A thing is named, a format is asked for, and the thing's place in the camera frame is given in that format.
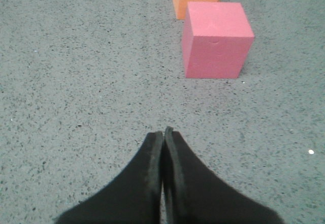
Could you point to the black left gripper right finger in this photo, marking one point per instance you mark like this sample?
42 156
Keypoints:
194 194

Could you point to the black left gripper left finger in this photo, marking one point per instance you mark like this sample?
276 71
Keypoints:
131 197

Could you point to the pink foam cube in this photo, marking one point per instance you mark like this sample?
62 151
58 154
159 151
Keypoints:
216 40

